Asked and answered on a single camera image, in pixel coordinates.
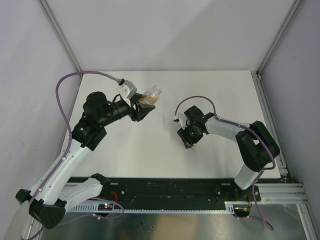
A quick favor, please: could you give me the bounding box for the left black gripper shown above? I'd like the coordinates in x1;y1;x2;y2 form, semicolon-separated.
98;92;155;127

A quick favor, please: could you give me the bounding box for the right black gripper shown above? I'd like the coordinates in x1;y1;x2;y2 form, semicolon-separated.
177;122;203;149

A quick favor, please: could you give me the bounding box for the clear pill bottle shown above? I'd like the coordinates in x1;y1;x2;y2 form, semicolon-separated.
139;85;162;106

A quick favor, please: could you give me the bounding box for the orange pill organizer box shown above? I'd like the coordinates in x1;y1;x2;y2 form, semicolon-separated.
181;140;188;149

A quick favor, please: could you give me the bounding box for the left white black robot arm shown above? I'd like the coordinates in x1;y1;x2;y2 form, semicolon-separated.
15;91;155;230

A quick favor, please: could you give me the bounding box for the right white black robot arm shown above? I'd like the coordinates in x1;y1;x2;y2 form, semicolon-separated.
173;105;280;201

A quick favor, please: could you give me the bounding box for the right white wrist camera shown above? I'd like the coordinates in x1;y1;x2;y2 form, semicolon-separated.
173;113;189;130

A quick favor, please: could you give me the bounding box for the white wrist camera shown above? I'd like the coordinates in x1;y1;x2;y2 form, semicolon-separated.
173;113;189;130
116;79;137;106

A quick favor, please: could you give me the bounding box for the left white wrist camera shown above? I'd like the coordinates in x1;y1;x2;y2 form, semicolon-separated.
116;79;137;106

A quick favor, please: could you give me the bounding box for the grey slotted cable duct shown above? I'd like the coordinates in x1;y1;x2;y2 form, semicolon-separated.
69;200;249;215

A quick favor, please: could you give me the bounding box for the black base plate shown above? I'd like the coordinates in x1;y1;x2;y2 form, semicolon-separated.
67;176;262;211

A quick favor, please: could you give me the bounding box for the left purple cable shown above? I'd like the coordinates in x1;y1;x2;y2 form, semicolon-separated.
23;71;125;240

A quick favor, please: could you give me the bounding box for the purple cable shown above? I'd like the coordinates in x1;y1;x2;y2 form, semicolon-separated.
23;71;125;240
174;96;276;231

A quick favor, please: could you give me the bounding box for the aluminium side rail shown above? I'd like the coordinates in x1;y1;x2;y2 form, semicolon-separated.
250;71;309;205

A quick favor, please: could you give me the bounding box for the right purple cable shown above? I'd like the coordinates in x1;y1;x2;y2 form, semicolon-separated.
174;96;276;231

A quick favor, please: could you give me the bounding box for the right aluminium frame post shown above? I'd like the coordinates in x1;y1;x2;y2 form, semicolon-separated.
256;0;306;76

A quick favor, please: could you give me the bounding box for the aluminium frame post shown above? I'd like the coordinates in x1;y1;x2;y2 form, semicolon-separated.
37;0;82;72
256;0;306;76

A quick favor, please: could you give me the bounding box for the left aluminium frame post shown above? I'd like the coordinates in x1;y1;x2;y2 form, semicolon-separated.
37;0;82;72

